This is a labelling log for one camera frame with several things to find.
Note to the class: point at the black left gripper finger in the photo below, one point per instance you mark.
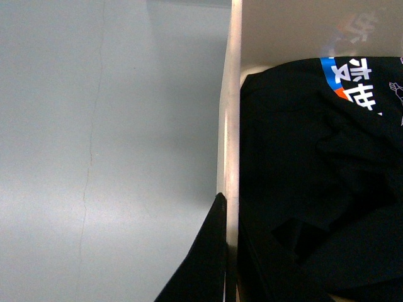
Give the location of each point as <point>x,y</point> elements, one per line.
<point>201,275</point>

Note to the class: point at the beige plastic laundry hamper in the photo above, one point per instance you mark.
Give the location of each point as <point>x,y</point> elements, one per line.
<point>266,34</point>

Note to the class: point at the black printed t-shirt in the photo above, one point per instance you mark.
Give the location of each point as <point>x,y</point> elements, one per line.
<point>321,181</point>

